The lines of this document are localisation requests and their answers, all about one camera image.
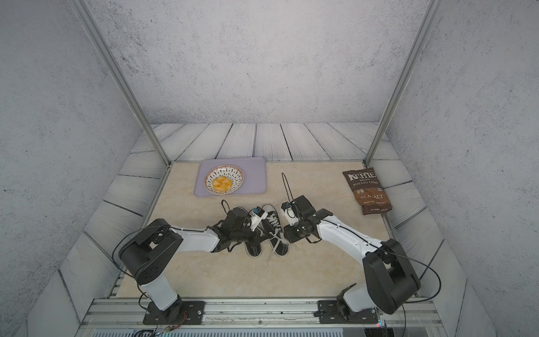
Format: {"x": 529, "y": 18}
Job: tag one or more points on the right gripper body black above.
{"x": 295, "y": 232}

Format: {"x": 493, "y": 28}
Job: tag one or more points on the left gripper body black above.
{"x": 245, "y": 234}

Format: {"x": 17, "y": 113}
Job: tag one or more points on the black canvas sneaker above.
{"x": 272, "y": 227}
{"x": 252, "y": 248}

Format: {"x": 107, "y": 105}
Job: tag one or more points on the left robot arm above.
{"x": 147, "y": 255}

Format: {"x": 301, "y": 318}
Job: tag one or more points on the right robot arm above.
{"x": 390, "y": 279}

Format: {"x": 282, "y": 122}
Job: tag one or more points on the yellow bread roll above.
{"x": 222, "y": 184}

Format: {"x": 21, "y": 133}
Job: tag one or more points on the patterned ceramic bowl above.
{"x": 235, "y": 174}

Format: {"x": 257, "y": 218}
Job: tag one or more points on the lavender tray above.
{"x": 246, "y": 176}

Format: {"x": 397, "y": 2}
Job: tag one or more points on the brown potato chips bag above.
{"x": 368, "y": 191}

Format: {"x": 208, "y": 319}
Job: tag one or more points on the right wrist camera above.
{"x": 289, "y": 213}

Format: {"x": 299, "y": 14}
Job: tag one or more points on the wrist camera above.
{"x": 289, "y": 213}
{"x": 257, "y": 215}

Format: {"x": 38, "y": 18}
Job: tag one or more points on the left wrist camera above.
{"x": 257, "y": 215}

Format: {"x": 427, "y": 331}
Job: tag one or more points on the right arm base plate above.
{"x": 337, "y": 312}

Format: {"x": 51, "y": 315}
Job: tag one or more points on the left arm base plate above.
{"x": 179, "y": 313}

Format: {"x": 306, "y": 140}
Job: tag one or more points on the right aluminium frame post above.
{"x": 412, "y": 58}

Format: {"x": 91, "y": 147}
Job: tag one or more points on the aluminium frame post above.
{"x": 91, "y": 28}
{"x": 412, "y": 58}

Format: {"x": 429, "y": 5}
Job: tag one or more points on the aluminium front rail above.
{"x": 259, "y": 317}

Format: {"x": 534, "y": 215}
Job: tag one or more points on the left aluminium frame post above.
{"x": 91, "y": 28}

